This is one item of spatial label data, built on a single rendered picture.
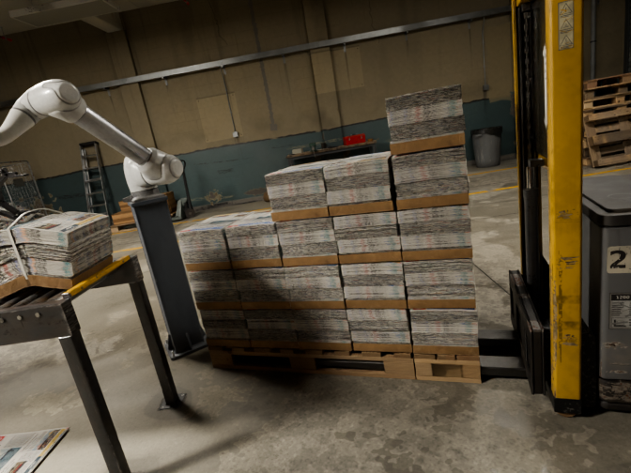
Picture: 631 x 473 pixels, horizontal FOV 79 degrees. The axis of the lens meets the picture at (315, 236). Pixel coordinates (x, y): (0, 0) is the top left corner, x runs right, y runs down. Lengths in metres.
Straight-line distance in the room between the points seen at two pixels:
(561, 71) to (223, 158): 7.84
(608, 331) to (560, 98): 0.84
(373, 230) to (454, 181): 0.39
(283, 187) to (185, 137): 7.30
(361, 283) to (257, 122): 7.08
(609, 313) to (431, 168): 0.81
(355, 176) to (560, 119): 0.75
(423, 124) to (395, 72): 7.14
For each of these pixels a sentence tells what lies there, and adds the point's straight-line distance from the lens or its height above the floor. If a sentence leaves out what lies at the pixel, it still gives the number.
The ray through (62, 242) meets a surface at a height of 0.98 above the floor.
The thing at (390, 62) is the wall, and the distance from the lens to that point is 8.76.
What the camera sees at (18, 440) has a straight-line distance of 2.59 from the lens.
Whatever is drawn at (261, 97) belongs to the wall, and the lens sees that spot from 8.65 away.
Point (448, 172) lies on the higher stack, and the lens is 1.63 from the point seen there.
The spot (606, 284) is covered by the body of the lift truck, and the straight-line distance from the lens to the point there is 1.67.
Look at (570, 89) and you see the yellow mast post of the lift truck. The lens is 1.46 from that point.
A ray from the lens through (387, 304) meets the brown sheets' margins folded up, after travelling 1.83.
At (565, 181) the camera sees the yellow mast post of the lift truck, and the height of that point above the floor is 0.92.
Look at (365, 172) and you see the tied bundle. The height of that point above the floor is 1.01.
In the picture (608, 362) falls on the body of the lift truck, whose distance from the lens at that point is 1.81.
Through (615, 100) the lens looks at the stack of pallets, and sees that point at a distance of 7.85.
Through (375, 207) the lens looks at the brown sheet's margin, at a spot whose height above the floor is 0.86.
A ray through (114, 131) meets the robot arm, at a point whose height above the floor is 1.38.
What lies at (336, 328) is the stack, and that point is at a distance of 1.96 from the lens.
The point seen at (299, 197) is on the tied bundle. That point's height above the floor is 0.94.
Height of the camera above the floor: 1.20
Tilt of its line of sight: 15 degrees down
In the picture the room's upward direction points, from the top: 10 degrees counter-clockwise
